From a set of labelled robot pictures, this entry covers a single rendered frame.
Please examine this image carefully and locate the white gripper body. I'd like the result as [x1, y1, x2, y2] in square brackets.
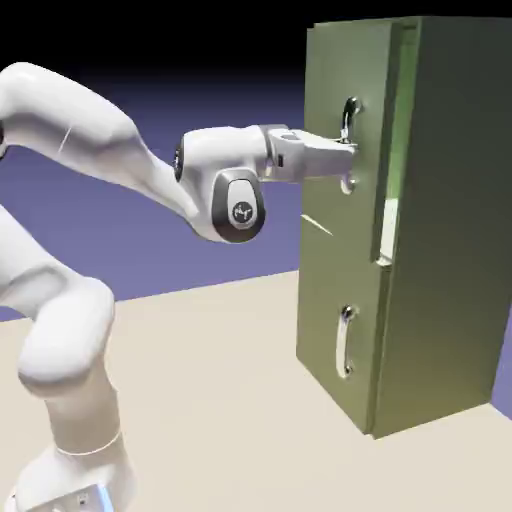
[302, 130, 358, 180]

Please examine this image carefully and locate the curved silver door handle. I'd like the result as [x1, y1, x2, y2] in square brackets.
[339, 95, 362, 196]
[334, 304, 358, 380]

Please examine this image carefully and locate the large green cabinet door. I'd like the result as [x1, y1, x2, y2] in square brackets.
[298, 19, 403, 263]

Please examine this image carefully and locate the green cabinet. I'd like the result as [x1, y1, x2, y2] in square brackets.
[295, 15, 512, 440]

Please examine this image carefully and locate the small green cabinet door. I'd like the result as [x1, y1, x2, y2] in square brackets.
[295, 217, 393, 435]

